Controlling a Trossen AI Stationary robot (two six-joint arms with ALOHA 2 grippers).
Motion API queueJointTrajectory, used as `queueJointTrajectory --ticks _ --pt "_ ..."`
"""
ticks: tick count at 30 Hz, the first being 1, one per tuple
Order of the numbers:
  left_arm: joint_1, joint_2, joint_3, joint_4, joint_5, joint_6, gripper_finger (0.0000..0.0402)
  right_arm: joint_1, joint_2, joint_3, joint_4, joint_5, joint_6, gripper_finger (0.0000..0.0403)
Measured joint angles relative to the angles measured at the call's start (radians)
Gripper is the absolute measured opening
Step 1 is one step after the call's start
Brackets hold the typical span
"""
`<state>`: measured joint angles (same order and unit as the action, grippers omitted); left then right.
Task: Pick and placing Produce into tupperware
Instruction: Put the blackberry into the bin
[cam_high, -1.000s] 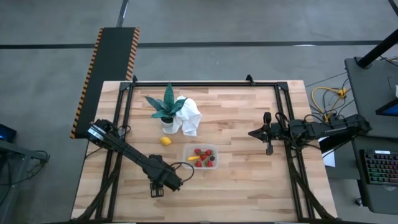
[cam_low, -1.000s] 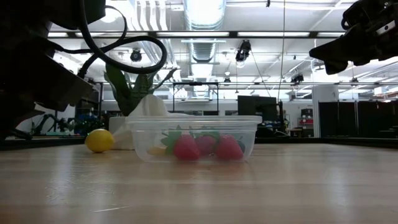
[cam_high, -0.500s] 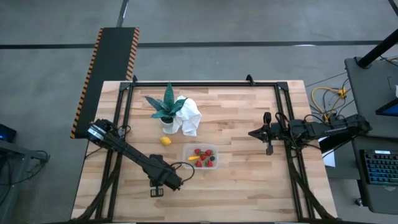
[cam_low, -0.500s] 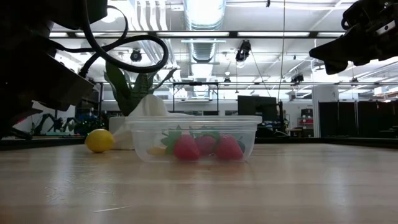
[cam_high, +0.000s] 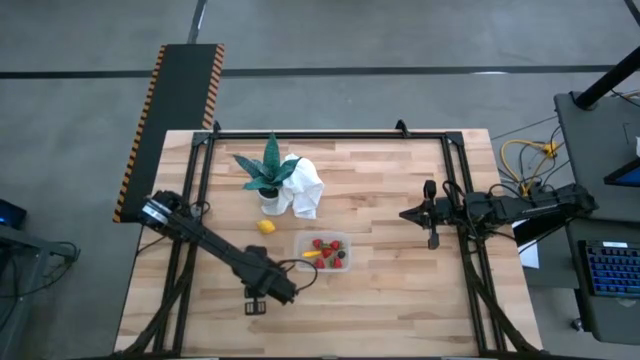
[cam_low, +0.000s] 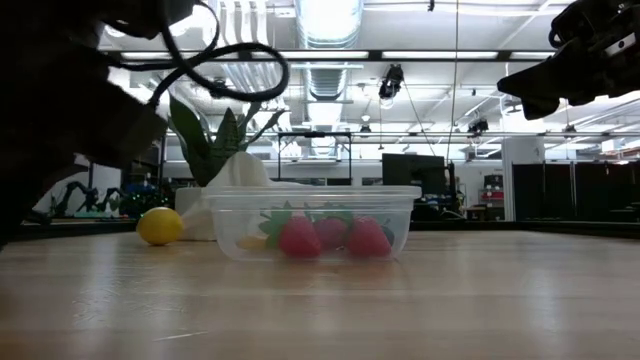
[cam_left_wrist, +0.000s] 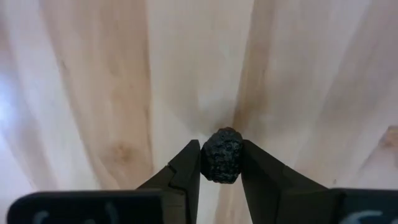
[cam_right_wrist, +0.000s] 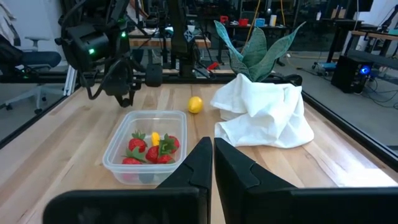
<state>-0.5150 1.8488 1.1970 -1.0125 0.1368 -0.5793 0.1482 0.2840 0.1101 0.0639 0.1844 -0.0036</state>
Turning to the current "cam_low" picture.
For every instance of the yellow toy banana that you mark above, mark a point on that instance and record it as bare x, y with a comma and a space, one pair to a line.
252, 243

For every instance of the green snake plant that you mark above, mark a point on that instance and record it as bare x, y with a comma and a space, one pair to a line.
200, 150

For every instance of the yellow toy lemon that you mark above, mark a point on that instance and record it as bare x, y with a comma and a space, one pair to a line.
160, 226

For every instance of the black partition panels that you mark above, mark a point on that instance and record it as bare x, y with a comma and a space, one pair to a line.
575, 190

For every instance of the clear plastic tupperware container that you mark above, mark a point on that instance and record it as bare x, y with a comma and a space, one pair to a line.
235, 220

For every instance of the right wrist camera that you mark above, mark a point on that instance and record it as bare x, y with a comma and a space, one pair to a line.
575, 22

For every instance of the black ceiling spotlight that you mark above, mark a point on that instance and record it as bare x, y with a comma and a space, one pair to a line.
479, 125
391, 82

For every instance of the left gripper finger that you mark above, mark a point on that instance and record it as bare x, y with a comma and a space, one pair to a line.
135, 132

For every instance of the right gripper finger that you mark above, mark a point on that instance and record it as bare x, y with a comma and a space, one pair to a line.
540, 109
540, 80

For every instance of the red toy strawberry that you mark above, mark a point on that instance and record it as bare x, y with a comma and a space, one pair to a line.
300, 240
367, 240
331, 232

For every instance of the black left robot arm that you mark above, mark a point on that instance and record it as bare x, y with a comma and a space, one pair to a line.
40, 100

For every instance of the background black robot arm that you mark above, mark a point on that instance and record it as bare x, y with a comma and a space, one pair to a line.
90, 197

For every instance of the silver ventilation duct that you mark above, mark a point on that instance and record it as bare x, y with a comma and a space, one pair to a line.
327, 30

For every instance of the black background rig frame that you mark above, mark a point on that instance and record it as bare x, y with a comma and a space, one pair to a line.
315, 134

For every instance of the black overhead light bar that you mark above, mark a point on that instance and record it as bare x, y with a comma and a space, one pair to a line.
375, 55

